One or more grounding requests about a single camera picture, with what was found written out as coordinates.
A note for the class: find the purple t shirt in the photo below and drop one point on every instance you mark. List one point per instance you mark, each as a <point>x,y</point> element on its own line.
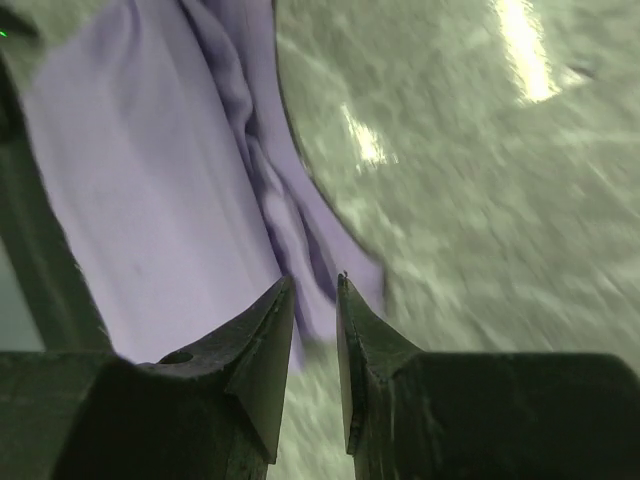
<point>166,155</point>

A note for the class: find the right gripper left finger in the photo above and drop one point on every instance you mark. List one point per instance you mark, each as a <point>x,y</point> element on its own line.
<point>210,410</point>

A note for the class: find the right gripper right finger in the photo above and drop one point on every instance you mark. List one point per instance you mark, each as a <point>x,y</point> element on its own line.
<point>412,414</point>

